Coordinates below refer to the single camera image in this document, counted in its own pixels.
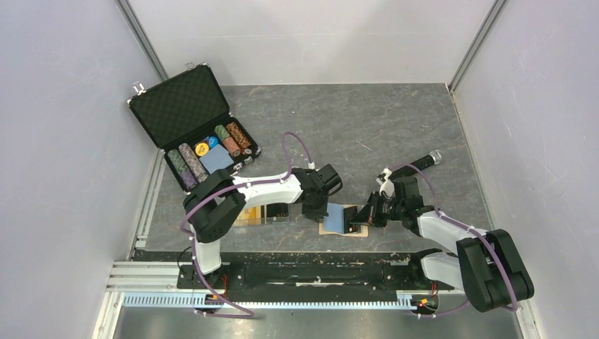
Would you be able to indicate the orange black chip stack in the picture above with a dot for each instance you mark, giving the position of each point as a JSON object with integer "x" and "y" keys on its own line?
{"x": 240, "y": 138}

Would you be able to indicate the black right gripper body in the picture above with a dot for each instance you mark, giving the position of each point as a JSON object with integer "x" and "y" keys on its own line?
{"x": 381, "y": 209}

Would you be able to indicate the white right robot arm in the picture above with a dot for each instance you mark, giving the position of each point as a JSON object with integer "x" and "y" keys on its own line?
{"x": 485, "y": 265}

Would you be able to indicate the tan leather card holder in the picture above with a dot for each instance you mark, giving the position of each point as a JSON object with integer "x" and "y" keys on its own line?
{"x": 337, "y": 222}

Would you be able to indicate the clear acrylic card box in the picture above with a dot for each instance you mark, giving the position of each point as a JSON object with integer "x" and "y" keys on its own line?
{"x": 275, "y": 212}

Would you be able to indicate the pink chip stack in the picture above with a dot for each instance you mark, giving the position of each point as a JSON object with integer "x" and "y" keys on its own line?
{"x": 227, "y": 140}

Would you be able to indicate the black poker chip case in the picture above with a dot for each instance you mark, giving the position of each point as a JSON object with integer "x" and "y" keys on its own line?
{"x": 186, "y": 109}

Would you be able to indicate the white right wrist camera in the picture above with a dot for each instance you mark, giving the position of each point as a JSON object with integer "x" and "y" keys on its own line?
{"x": 384, "y": 180}

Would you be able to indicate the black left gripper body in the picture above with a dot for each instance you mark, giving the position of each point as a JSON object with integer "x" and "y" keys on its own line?
{"x": 317, "y": 209}

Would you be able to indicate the green chip stack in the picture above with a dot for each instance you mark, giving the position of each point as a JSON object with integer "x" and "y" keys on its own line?
{"x": 177, "y": 161}

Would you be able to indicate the yellow dealer chip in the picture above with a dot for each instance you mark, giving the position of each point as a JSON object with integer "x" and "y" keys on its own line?
{"x": 201, "y": 148}

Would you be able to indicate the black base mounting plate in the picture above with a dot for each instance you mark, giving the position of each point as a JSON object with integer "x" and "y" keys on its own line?
{"x": 311, "y": 277}

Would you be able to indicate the black cylindrical flashlight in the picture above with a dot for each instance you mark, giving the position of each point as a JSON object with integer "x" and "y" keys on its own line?
{"x": 409, "y": 169}

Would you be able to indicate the purple chip stack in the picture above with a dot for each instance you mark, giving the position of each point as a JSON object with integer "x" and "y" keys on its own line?
{"x": 197, "y": 170}

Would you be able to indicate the black VIP card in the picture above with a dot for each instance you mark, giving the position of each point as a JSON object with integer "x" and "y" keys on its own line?
{"x": 348, "y": 228}

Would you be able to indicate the blue patterned card deck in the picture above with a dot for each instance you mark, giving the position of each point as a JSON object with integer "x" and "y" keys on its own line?
{"x": 217, "y": 158}

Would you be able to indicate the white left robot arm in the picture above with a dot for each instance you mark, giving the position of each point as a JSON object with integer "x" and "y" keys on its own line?
{"x": 213, "y": 206}

